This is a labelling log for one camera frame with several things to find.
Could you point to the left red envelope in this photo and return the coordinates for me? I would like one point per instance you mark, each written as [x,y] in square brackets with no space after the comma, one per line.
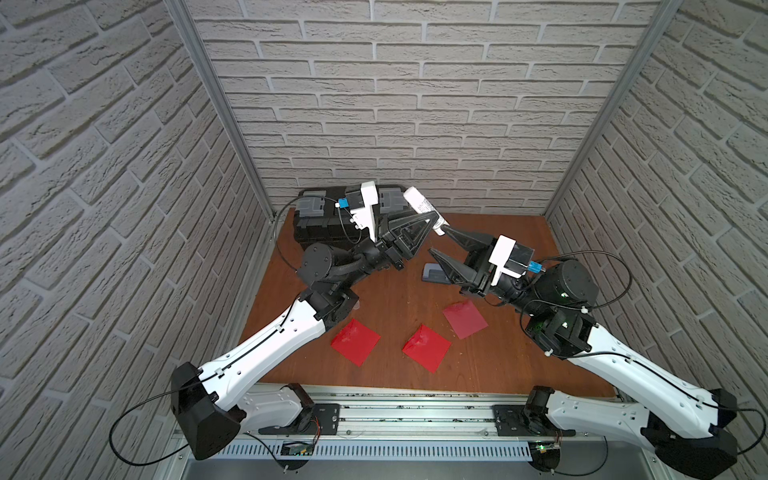
[355,342]

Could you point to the middle red envelope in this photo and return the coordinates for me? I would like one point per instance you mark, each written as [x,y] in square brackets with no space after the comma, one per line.
[427,348]

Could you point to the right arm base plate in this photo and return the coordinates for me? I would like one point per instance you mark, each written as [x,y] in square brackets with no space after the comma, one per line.
[518,420]

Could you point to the right dark red envelope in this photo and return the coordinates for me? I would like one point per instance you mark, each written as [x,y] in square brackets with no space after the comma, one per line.
[464,318]

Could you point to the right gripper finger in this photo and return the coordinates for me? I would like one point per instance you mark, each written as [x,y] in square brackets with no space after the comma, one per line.
[466,274]
[476,244]

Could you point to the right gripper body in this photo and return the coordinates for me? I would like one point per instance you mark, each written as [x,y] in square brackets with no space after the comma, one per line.
[485,272]

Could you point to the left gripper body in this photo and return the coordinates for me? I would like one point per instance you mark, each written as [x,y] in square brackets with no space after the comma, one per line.
[390,248]

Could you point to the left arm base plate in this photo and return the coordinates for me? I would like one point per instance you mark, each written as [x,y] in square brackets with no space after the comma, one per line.
[323,418]

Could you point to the grey hole punch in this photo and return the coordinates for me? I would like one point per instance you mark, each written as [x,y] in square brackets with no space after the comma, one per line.
[433,273]

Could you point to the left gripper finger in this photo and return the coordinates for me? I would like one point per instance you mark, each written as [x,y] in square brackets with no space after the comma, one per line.
[416,230]
[393,227]

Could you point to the white glue stick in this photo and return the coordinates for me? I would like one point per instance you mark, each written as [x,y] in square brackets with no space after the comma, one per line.
[420,204]

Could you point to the black plastic toolbox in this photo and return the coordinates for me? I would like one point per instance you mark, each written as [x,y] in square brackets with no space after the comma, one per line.
[317,219]

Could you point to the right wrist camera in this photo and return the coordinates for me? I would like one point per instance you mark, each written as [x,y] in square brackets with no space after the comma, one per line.
[511,259]

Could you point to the aluminium rail frame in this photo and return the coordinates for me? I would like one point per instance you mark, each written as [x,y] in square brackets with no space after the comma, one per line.
[390,425]

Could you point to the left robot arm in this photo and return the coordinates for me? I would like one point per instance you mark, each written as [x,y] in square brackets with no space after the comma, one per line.
[212,403]

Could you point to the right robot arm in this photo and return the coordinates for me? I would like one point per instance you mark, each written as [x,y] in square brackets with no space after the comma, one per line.
[682,424]

